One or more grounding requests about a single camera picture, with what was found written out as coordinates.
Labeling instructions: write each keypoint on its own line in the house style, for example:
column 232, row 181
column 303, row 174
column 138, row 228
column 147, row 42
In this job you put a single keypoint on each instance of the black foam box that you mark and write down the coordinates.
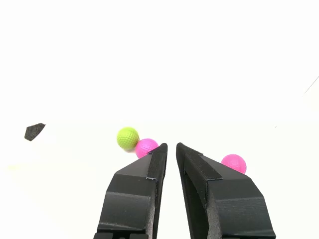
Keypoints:
column 34, row 132

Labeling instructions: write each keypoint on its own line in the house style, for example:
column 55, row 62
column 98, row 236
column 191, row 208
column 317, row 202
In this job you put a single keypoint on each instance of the green golf ball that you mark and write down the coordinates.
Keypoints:
column 127, row 138

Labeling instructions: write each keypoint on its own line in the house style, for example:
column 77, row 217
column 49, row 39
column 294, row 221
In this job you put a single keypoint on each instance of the pink golf ball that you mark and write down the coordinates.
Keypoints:
column 234, row 162
column 144, row 149

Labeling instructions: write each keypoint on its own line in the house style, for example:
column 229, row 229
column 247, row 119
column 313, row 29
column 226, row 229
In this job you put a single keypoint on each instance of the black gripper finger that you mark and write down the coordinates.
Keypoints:
column 231, row 209
column 129, row 204

